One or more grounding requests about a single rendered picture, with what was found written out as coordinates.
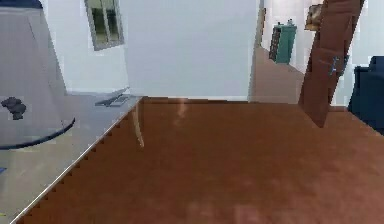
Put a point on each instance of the brown room door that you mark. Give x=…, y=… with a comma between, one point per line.
x=330, y=56

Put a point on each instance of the grey table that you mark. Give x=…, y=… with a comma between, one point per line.
x=83, y=123

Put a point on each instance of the teal cabinet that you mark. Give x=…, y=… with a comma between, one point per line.
x=283, y=42

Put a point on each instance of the dark blue sofa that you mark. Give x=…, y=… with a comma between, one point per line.
x=368, y=93

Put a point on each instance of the grey laptop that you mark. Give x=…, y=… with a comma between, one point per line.
x=113, y=99

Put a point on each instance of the framed wall picture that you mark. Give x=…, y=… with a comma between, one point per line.
x=313, y=17

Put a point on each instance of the grey framed window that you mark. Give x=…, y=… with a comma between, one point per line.
x=104, y=22

